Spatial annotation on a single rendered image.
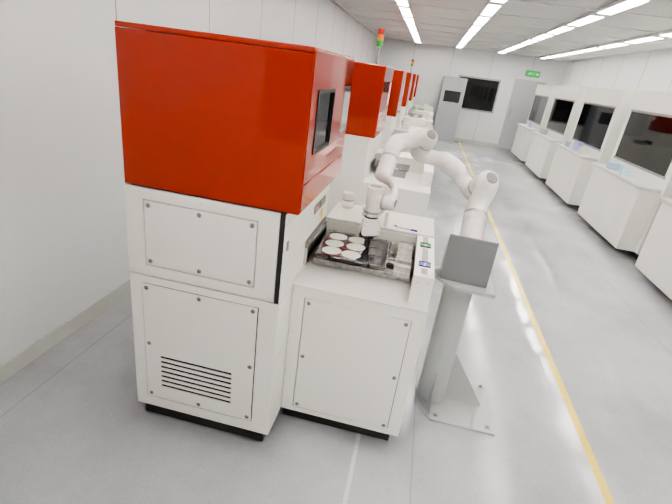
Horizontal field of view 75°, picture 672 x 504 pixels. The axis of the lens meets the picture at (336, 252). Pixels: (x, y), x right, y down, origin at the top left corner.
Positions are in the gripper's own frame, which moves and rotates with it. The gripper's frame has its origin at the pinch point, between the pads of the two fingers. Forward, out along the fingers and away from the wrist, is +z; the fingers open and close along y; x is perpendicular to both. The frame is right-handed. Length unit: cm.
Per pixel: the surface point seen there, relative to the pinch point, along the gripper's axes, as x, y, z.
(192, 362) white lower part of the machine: -20, -90, 51
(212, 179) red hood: -23, -83, -39
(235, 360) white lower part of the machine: -31, -72, 44
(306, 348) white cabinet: -28, -38, 43
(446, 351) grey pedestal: -31, 45, 54
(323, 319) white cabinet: -32, -32, 25
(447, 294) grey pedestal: -25, 40, 20
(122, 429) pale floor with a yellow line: -13, -123, 92
